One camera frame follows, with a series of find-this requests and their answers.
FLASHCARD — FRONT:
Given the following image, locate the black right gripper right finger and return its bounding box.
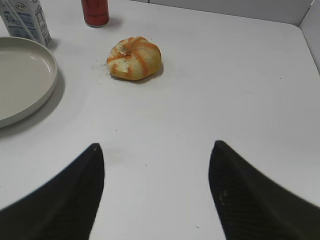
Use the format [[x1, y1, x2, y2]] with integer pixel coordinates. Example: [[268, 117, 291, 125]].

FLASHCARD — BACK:
[[208, 140, 320, 240]]

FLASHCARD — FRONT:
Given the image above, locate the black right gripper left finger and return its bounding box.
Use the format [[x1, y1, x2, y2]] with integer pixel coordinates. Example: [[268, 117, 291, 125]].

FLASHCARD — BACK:
[[0, 143, 104, 240]]

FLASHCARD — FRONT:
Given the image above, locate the blue white milk carton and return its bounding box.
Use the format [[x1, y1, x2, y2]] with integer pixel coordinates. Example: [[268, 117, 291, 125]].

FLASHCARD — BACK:
[[0, 0, 51, 46]]

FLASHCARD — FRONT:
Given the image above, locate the beige round plate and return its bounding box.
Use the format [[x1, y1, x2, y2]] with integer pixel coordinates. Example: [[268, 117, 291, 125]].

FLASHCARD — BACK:
[[0, 36, 58, 128]]

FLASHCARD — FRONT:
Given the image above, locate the orange striped bread roll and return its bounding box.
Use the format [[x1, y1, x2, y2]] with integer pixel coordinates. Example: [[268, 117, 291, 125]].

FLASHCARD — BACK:
[[106, 36, 162, 81]]

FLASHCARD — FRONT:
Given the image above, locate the red soda can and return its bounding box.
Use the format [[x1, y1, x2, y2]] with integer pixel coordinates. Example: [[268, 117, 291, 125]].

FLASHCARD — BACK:
[[81, 0, 109, 27]]

